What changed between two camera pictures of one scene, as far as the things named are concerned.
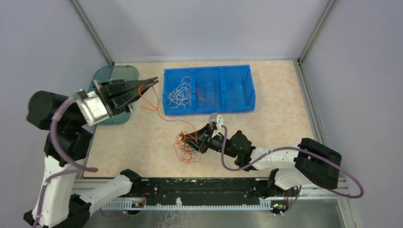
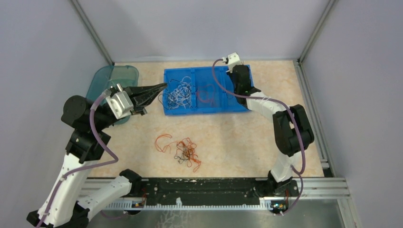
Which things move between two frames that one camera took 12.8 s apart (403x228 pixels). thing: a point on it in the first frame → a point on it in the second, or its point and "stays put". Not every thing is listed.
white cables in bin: x=181 y=96 stays put
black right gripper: x=206 y=142 → x=230 y=75
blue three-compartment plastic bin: x=208 y=90 stays put
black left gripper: x=122 y=102 → x=143 y=96
